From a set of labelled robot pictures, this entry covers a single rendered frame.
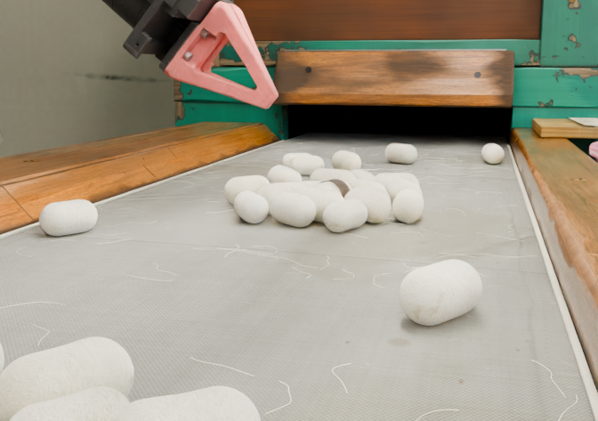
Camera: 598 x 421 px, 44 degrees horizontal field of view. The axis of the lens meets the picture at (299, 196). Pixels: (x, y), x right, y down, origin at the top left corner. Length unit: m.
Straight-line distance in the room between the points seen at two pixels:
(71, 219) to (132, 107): 1.49
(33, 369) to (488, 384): 0.13
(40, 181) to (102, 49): 1.44
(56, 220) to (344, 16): 0.66
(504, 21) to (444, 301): 0.75
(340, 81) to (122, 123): 1.07
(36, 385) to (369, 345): 0.12
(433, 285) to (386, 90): 0.68
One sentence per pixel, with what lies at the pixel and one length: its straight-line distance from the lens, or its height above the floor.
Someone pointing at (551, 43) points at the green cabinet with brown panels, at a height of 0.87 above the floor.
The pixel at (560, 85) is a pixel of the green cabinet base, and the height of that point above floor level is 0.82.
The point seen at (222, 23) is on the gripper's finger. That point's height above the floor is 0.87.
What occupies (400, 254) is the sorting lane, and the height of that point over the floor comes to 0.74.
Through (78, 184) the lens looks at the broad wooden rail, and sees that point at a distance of 0.56.
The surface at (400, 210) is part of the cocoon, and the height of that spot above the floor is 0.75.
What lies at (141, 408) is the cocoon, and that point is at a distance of 0.17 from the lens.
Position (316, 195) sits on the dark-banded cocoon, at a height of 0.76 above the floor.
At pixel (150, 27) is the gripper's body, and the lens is 0.55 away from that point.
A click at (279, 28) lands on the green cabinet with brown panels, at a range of 1.04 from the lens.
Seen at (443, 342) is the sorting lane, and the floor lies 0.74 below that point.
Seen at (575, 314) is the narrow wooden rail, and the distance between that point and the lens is 0.30.
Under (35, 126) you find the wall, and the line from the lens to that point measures 2.06.
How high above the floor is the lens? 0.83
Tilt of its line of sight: 9 degrees down
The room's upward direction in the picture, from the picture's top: straight up
